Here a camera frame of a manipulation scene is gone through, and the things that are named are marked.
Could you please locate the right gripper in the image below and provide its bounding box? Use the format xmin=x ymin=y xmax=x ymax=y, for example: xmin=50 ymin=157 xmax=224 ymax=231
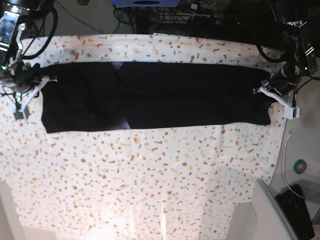
xmin=4 ymin=62 xmax=42 ymax=93

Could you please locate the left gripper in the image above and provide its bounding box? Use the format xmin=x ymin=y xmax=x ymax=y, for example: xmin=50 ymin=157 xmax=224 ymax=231
xmin=265 ymin=67 xmax=300 ymax=96

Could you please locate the black t-shirt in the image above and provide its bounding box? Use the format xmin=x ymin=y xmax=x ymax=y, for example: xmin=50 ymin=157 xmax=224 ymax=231
xmin=40 ymin=62 xmax=271 ymax=133

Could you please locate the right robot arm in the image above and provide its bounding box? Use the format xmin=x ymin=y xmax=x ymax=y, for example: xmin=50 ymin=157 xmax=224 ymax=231
xmin=0 ymin=0 xmax=58 ymax=93

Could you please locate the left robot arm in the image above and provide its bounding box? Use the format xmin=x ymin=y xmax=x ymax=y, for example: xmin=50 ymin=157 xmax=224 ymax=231
xmin=256 ymin=0 xmax=318 ymax=96

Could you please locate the green tape roll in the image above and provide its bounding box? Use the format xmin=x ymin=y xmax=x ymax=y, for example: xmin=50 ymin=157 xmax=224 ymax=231
xmin=293 ymin=159 xmax=307 ymax=175

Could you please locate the black keyboard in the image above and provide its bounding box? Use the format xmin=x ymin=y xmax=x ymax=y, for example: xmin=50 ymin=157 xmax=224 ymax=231
xmin=275 ymin=189 xmax=315 ymax=240

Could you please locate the blue box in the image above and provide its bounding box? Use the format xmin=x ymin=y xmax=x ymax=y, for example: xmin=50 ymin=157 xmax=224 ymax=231
xmin=111 ymin=0 xmax=190 ymax=8

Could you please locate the terrazzo patterned tablecloth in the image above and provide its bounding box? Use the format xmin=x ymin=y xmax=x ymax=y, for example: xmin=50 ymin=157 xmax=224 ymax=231
xmin=0 ymin=33 xmax=286 ymax=240

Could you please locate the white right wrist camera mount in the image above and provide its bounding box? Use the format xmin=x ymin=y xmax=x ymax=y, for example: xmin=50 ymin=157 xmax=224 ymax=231
xmin=0 ymin=75 xmax=58 ymax=121

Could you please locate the white thin cable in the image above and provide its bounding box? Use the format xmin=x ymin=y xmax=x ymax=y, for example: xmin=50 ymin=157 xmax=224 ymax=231
xmin=281 ymin=130 xmax=320 ymax=200

